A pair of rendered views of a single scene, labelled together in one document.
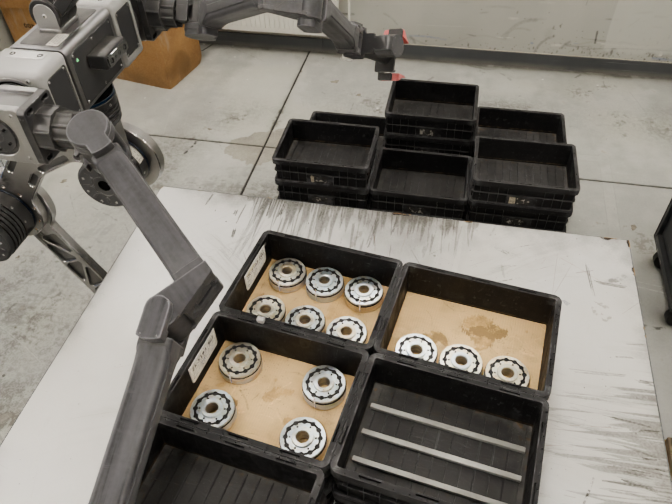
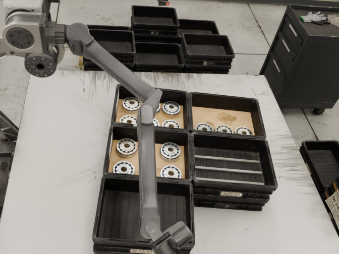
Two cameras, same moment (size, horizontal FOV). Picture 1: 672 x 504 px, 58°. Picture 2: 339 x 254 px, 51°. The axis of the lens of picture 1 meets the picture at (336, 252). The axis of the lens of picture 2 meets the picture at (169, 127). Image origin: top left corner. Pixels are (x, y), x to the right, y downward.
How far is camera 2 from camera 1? 0.64 m
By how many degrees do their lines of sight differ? 20
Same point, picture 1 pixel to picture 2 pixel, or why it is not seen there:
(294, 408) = (159, 163)
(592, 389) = (269, 137)
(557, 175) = (220, 50)
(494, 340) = (232, 121)
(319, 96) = (75, 16)
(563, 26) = not seen: outside the picture
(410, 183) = (151, 59)
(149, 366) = (148, 136)
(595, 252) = (253, 81)
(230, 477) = not seen: hidden behind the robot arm
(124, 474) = (153, 181)
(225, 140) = not seen: hidden behind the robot
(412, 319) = (195, 117)
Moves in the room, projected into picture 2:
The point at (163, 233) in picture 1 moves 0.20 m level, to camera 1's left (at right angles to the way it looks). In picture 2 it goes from (132, 78) to (75, 86)
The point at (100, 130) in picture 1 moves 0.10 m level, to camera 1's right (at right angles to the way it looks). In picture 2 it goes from (86, 33) to (113, 30)
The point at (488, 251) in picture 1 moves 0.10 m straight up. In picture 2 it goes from (210, 85) to (213, 74)
